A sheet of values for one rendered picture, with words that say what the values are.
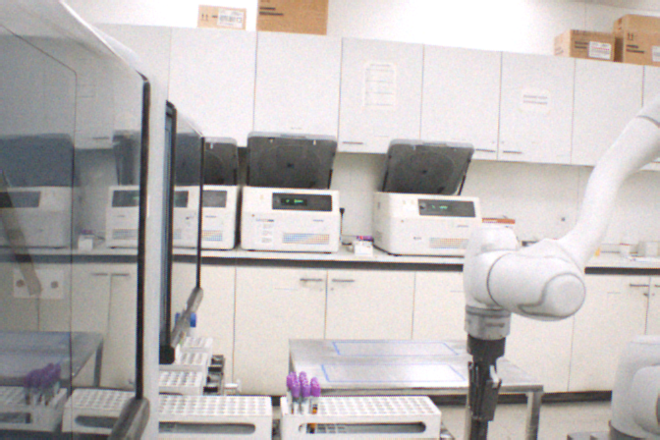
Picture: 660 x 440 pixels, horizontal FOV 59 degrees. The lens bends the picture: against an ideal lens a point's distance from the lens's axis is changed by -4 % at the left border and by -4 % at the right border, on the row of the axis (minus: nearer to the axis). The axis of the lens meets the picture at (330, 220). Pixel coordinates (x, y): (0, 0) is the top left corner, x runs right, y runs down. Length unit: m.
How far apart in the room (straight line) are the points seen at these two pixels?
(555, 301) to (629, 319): 3.20
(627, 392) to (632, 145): 0.55
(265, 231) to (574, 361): 2.06
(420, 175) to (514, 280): 2.94
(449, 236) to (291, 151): 1.06
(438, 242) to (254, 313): 1.13
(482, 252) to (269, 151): 2.64
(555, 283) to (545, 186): 3.53
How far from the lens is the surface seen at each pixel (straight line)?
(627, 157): 1.35
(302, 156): 3.72
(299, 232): 3.43
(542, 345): 3.94
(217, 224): 3.42
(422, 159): 3.83
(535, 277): 1.02
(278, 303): 3.47
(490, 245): 1.16
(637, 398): 1.49
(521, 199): 4.44
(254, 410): 1.17
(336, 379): 1.50
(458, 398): 3.88
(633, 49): 4.62
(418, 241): 3.55
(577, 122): 4.26
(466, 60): 4.00
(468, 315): 1.20
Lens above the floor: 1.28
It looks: 3 degrees down
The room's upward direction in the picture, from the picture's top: 3 degrees clockwise
